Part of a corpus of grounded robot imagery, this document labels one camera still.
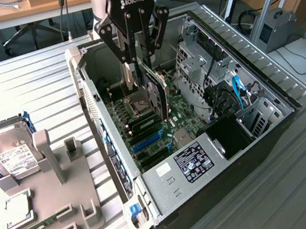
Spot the graphics card with fan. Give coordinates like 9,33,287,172
121,56,173,128

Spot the thin locking lever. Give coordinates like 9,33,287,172
118,81,128,101

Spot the open metal socket cover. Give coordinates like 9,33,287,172
155,69,173,91

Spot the silver drive cage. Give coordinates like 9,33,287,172
168,6,261,121

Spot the CPU socket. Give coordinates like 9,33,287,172
122,90,154,120

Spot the green motherboard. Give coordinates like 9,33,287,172
101,60,219,177

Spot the black installed RAM stick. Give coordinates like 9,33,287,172
127,110,164,134

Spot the office chair base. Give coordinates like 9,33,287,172
0,16,70,57

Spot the black expansion slot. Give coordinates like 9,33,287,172
137,143,176,167
125,120,165,144

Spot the blue expansion slot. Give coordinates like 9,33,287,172
129,130,167,154

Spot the silver chipset heatsink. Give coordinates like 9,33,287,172
172,127,198,150

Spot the grey floor unit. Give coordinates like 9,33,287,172
246,4,303,56

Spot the blue disk caddy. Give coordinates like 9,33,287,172
0,109,40,152

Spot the silver disk bay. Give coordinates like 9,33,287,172
231,88,299,141

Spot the silver power supply with label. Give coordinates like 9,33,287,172
130,130,238,225

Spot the silver hard disk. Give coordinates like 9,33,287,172
0,119,46,184

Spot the blue case latch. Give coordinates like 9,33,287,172
128,203,143,219

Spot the open black PC case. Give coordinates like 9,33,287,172
59,0,306,229

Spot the grey parts rack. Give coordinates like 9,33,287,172
0,122,107,229

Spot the silver CPU chip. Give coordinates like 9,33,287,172
2,194,34,229

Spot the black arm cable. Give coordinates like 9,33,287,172
58,0,74,42

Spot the coiled black floor cable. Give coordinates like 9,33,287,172
236,8,257,33

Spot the black wire bundle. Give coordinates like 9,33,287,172
203,82,241,122

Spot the blue wire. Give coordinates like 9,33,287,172
231,74,249,112

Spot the grey cable on desk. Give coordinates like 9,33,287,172
0,0,21,13

